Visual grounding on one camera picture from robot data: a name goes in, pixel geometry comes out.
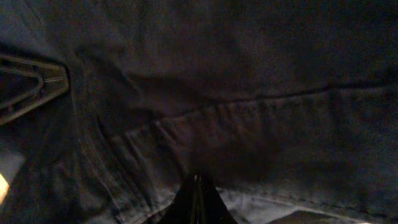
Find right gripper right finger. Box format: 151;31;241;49
197;176;238;224

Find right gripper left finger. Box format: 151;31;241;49
158;175;195;224

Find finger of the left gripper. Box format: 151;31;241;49
1;53;69;125

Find navy blue shorts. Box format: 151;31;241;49
1;1;397;223

